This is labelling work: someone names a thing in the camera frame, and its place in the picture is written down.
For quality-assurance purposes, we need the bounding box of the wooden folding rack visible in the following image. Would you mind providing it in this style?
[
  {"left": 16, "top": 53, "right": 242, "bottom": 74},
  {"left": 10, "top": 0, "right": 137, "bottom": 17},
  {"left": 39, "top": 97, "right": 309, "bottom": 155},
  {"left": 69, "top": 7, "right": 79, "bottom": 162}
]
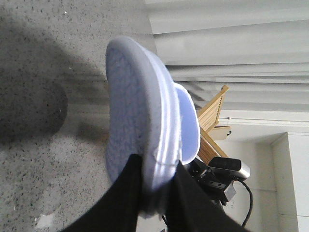
[{"left": 197, "top": 85, "right": 229, "bottom": 165}]

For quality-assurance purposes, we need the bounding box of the light blue slipper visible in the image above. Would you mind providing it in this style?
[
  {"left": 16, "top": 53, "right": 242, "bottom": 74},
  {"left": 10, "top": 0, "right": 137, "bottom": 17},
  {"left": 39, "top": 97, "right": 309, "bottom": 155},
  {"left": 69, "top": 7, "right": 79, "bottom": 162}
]
[{"left": 105, "top": 36, "right": 200, "bottom": 218}]

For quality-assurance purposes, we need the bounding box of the black cable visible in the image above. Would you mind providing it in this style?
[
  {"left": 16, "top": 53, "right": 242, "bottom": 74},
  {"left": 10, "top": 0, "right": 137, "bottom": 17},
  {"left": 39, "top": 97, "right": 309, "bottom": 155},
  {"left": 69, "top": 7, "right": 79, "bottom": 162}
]
[{"left": 160, "top": 180, "right": 253, "bottom": 228}]

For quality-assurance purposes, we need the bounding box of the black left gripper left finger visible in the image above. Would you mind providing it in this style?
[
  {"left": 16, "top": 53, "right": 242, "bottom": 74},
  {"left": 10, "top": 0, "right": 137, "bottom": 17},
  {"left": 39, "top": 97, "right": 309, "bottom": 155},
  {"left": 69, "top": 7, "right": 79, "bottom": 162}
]
[{"left": 63, "top": 154, "right": 142, "bottom": 232}]

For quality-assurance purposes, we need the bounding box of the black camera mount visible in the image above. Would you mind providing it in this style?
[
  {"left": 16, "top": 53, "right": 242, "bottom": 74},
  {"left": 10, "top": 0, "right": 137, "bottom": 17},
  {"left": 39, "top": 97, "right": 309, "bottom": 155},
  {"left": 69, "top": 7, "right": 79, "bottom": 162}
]
[{"left": 187, "top": 158, "right": 236, "bottom": 207}]

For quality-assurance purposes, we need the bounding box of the black silver webcam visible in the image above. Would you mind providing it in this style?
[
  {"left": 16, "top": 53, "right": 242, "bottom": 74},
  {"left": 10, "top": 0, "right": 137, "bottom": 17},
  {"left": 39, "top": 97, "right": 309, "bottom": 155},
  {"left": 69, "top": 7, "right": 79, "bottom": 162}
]
[{"left": 208, "top": 157, "right": 251, "bottom": 180}]

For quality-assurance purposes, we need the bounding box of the pale green curtain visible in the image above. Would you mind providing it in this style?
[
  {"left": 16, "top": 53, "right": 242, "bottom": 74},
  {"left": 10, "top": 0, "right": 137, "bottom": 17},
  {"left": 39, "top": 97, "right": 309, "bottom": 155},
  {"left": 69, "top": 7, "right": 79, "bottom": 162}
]
[{"left": 146, "top": 0, "right": 309, "bottom": 121}]

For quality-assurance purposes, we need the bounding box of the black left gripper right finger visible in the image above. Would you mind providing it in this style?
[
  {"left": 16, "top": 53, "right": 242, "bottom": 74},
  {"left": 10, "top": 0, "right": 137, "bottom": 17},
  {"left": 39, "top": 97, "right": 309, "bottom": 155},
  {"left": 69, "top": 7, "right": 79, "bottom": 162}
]
[{"left": 165, "top": 162, "right": 247, "bottom": 232}]

